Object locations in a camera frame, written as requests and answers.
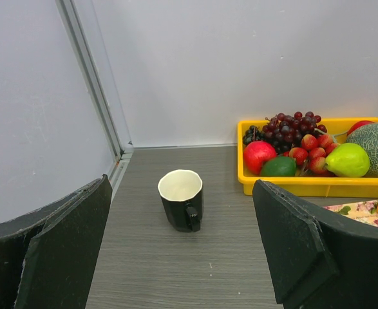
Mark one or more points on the green lime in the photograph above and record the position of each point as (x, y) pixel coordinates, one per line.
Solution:
(280, 166)

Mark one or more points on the dark red grape bunch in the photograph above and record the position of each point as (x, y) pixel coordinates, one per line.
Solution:
(283, 132)

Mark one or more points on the yellow plastic fruit bin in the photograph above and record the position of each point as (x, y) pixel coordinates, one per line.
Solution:
(313, 186)

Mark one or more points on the green pear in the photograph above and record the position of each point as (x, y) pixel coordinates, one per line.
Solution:
(348, 160)

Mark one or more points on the black paper cup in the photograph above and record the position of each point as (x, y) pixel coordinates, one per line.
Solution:
(181, 192)

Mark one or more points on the red pomegranate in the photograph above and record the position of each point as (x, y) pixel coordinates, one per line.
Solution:
(357, 125)

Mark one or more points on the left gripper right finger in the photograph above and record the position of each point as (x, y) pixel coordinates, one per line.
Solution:
(316, 258)

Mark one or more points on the red cherries cluster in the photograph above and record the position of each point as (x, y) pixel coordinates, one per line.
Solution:
(310, 156)

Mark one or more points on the red apple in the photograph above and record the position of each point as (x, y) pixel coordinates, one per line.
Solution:
(256, 154)

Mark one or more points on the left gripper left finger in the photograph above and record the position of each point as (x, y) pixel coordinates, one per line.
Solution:
(48, 256)

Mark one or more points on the floral serving tray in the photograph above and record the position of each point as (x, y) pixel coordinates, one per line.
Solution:
(363, 211)

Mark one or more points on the green melon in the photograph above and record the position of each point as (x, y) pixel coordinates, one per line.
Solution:
(367, 137)

